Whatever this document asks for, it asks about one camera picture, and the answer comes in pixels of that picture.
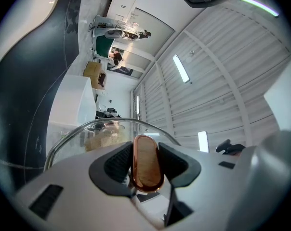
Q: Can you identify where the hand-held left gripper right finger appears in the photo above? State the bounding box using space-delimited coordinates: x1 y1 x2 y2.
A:
158 142 259 231

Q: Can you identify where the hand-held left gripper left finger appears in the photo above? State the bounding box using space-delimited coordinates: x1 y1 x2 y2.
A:
14 141 160 231

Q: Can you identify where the glass pot lid copper knob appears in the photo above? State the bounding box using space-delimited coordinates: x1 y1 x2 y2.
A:
43 117 183 194

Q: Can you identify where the white table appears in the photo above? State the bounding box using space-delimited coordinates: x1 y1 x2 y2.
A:
47 74 97 130

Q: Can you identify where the brown cardboard box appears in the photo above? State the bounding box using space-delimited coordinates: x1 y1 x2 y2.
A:
82 61 107 90

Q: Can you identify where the green cloth cover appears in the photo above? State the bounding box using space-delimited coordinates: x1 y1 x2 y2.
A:
95 35 115 58

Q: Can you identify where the workbench with equipment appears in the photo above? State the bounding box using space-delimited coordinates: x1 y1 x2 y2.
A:
89 14 140 42

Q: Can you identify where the white cabinet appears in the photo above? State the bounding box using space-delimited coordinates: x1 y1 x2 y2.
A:
106 0 137 22

